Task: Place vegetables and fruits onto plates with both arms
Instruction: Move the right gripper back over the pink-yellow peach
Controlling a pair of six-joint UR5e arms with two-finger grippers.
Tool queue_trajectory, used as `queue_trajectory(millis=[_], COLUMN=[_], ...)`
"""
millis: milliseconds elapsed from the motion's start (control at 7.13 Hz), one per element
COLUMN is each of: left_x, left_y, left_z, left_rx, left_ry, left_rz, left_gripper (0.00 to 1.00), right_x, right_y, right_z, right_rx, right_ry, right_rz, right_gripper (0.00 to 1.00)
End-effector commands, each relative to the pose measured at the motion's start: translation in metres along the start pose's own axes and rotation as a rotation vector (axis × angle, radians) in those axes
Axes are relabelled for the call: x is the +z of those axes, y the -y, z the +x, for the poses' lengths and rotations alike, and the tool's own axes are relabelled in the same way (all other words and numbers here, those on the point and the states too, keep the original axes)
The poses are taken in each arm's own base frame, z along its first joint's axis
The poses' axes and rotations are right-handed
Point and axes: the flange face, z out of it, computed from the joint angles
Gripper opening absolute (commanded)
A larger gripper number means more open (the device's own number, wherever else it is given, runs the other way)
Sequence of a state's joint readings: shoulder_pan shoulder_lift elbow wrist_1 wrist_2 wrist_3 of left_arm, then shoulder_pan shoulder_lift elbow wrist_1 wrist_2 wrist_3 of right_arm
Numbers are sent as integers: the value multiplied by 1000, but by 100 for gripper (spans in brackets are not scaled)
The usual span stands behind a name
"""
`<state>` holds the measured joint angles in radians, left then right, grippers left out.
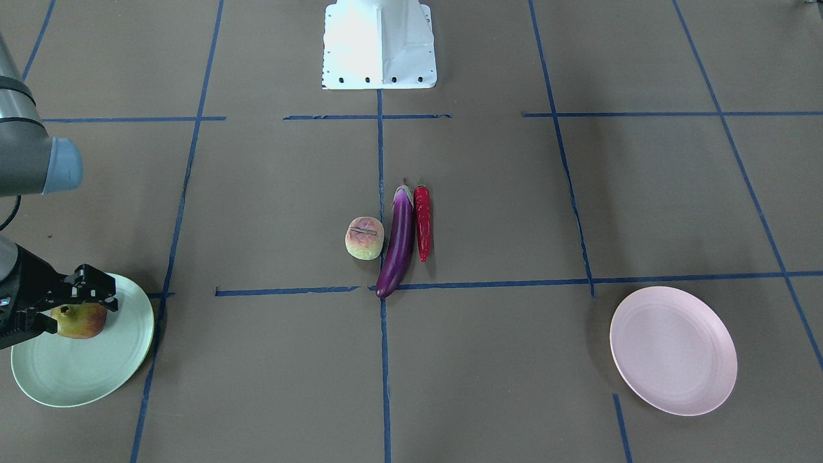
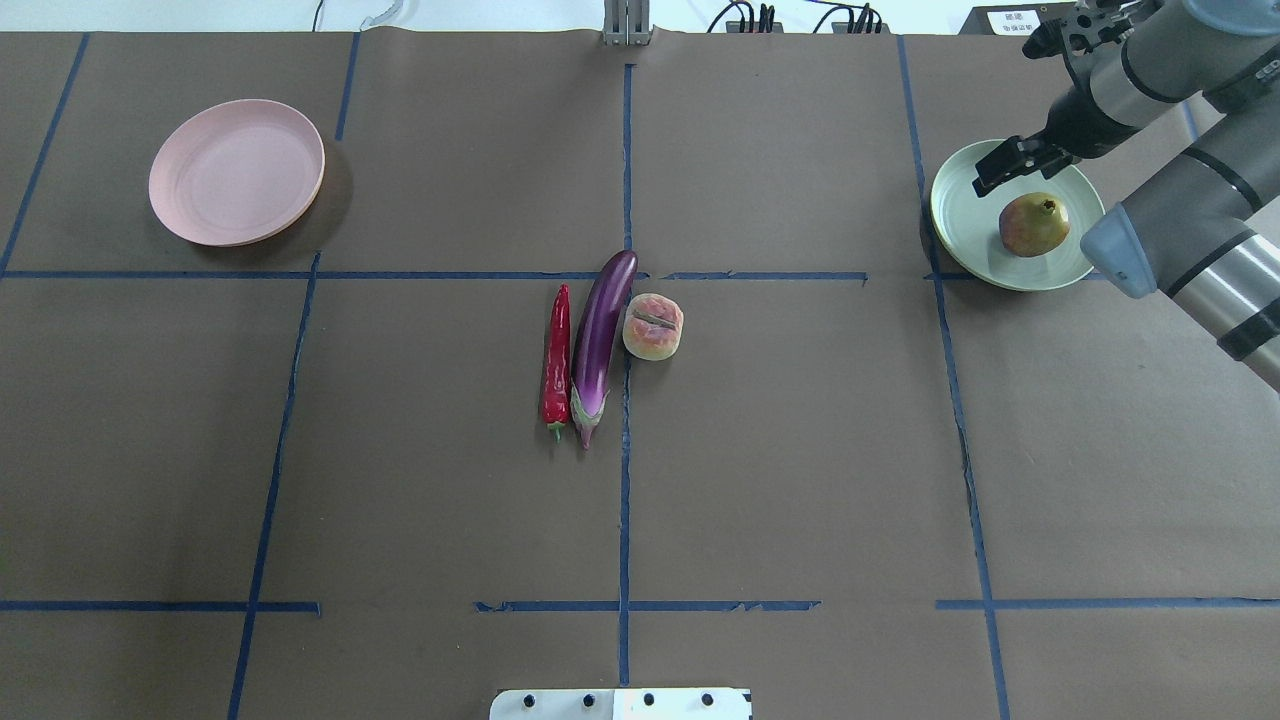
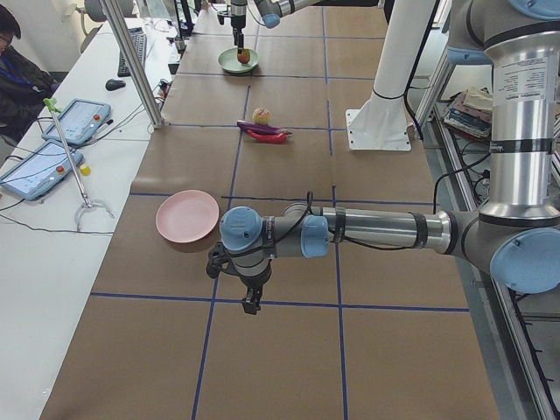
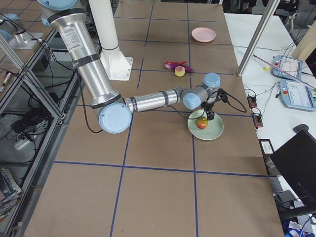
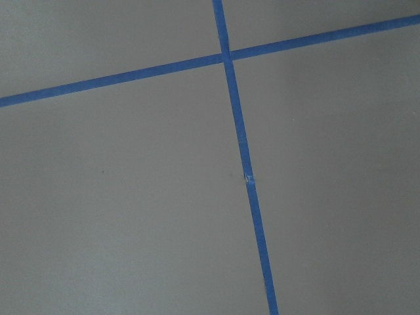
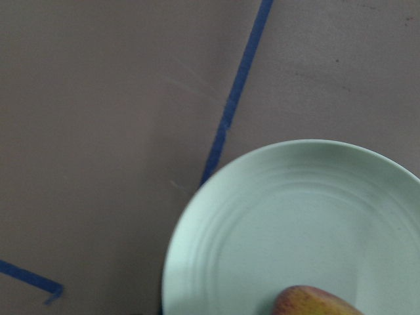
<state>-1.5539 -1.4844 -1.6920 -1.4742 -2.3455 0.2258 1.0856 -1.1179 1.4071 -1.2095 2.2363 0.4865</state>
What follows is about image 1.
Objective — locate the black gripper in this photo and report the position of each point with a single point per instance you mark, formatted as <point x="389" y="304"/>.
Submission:
<point x="33" y="285"/>

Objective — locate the yellow red pomegranate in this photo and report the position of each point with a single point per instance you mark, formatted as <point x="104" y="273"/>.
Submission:
<point x="81" y="321"/>

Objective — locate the pink peach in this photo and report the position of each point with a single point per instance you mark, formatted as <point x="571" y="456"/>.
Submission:
<point x="364" y="238"/>

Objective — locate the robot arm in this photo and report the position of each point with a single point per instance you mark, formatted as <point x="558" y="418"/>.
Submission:
<point x="33" y="162"/>

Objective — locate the green plate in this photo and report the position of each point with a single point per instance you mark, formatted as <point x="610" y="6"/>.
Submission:
<point x="59" y="372"/>

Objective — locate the purple eggplant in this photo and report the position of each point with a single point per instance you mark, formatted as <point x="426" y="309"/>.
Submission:
<point x="401" y="241"/>

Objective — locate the red chili pepper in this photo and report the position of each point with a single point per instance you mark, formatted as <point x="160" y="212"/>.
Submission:
<point x="423" y="213"/>

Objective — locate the pink plate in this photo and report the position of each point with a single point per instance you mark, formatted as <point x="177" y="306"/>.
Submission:
<point x="673" y="351"/>

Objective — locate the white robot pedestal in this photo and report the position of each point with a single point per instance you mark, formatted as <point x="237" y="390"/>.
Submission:
<point x="378" y="45"/>

